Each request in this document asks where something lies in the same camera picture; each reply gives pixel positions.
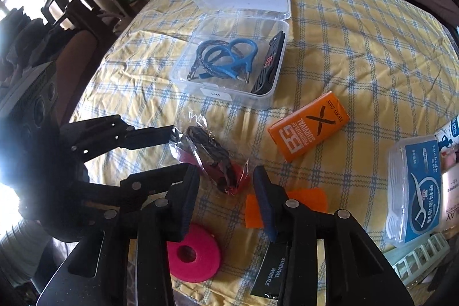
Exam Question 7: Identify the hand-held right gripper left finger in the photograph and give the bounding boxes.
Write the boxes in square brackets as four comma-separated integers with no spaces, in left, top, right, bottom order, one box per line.
[36,176,201,306]

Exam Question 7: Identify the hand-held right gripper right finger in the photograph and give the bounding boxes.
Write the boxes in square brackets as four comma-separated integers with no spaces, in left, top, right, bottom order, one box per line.
[252,165,407,306]

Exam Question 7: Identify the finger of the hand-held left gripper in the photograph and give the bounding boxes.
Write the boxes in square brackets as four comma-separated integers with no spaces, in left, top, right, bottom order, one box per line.
[60,115,179,164]
[76,163,197,232]

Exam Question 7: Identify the orange cylindrical tool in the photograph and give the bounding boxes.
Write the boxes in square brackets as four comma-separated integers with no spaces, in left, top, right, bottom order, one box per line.
[245,188,328,229]

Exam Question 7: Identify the pink spool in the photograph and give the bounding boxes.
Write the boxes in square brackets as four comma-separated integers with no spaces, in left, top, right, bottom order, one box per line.
[166,223,222,283]

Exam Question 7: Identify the black whistle card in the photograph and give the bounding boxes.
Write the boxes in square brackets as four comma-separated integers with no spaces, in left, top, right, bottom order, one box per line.
[250,243,289,299]

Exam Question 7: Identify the orange pocket booklet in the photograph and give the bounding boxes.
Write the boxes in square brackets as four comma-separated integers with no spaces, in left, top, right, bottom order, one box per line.
[268,90,352,163]

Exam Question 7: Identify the brown cushioned chair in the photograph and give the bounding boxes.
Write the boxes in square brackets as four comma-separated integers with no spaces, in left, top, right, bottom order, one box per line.
[54,30,106,124]

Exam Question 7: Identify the black folding tool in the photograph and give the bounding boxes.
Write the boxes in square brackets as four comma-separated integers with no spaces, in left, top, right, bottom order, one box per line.
[249,31,287,95]

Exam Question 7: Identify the dark wooden chair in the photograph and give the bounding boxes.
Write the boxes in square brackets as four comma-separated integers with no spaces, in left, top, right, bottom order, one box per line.
[41,0,120,43]

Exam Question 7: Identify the dental floss pick box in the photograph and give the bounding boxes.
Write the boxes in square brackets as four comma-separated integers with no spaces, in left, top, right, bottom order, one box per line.
[384,135,442,249]

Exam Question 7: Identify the light green plastic basket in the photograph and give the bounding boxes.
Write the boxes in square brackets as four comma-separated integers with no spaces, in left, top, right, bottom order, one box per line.
[391,231,450,292]

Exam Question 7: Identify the yellow checked tablecloth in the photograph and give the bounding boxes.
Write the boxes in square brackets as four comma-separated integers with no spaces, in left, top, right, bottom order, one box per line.
[70,0,459,306]

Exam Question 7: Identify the pale pink box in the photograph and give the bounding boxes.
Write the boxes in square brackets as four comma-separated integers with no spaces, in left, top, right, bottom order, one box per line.
[435,166,459,231]

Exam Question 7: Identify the white bottle blue label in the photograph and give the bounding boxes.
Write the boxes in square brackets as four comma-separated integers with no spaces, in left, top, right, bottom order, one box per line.
[434,114,459,163]

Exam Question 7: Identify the blue handled wire saw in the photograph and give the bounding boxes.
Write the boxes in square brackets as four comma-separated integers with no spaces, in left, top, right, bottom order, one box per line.
[186,37,259,82]

